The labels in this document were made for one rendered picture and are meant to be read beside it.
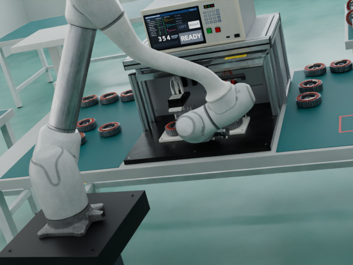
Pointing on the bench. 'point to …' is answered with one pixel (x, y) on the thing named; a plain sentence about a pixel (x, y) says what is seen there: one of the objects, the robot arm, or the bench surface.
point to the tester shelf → (263, 30)
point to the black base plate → (154, 153)
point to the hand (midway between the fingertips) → (217, 134)
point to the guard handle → (233, 77)
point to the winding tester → (208, 19)
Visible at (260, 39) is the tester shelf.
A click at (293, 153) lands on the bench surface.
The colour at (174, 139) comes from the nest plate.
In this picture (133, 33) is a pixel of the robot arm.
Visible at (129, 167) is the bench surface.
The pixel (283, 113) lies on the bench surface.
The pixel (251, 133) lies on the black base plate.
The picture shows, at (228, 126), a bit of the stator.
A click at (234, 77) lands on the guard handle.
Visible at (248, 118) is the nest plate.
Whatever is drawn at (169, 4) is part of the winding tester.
